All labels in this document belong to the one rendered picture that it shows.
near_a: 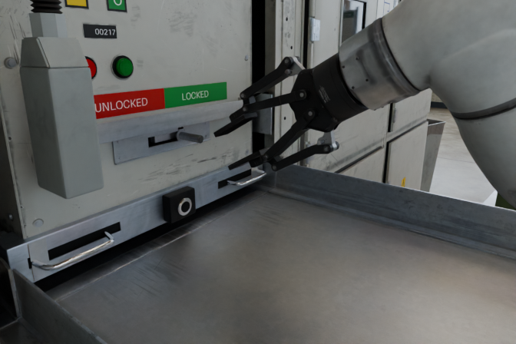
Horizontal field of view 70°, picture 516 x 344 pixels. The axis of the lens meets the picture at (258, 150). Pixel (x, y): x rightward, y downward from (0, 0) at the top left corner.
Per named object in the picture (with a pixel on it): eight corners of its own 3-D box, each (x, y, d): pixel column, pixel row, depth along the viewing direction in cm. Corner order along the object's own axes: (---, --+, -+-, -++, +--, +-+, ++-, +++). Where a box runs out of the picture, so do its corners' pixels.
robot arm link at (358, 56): (409, 96, 35) (355, 120, 39) (432, 88, 42) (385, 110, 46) (369, 11, 36) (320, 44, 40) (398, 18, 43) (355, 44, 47)
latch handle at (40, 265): (121, 241, 55) (120, 236, 55) (44, 276, 47) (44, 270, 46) (102, 231, 58) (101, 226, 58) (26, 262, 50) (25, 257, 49)
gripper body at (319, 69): (327, 45, 40) (266, 84, 46) (359, 116, 40) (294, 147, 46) (355, 46, 46) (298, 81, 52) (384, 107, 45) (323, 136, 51)
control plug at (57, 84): (106, 189, 45) (89, 37, 40) (66, 201, 41) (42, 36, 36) (73, 176, 49) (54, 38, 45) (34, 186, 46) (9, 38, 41)
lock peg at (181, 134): (206, 144, 66) (205, 122, 64) (196, 147, 64) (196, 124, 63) (181, 139, 69) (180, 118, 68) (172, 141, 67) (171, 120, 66)
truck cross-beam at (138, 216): (262, 179, 89) (262, 154, 88) (14, 292, 48) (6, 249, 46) (246, 174, 92) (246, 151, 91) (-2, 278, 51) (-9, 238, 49)
